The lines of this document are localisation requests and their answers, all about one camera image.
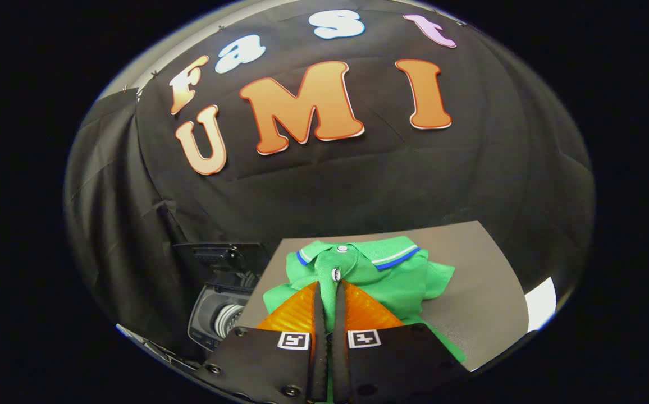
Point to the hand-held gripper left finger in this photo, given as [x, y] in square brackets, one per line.
[320, 348]

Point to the black washing machine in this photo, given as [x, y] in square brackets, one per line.
[212, 320]

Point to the grey cabinet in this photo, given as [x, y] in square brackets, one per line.
[481, 292]

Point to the row of black clips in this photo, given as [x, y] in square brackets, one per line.
[155, 73]

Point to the green polo shirt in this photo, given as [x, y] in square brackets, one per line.
[392, 280]

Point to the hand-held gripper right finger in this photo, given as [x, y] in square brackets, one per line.
[340, 359]

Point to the black backdrop cloth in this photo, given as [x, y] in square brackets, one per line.
[358, 185]

